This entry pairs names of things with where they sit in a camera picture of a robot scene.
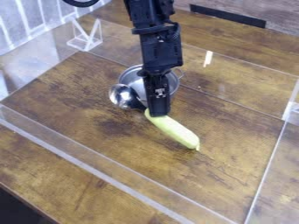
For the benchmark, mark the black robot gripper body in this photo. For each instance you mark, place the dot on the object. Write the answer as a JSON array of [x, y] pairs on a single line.
[[160, 42]]

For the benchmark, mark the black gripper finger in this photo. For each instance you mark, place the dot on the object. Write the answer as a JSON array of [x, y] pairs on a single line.
[[156, 87]]

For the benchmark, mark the green handled metal spoon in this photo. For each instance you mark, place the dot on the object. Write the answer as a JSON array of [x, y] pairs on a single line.
[[124, 97]]

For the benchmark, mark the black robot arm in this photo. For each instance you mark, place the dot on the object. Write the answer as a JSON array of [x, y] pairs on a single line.
[[149, 11]]

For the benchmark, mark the small steel pot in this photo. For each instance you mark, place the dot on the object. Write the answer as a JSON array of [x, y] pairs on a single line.
[[132, 79]]

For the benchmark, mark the black bar on table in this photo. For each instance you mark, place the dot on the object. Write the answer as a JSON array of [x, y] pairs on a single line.
[[245, 20]]

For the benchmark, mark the clear acrylic bracket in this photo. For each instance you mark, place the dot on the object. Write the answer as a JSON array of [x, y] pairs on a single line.
[[85, 41]]

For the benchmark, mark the clear acrylic enclosure panel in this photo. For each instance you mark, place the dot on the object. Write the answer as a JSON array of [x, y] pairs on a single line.
[[160, 197]]

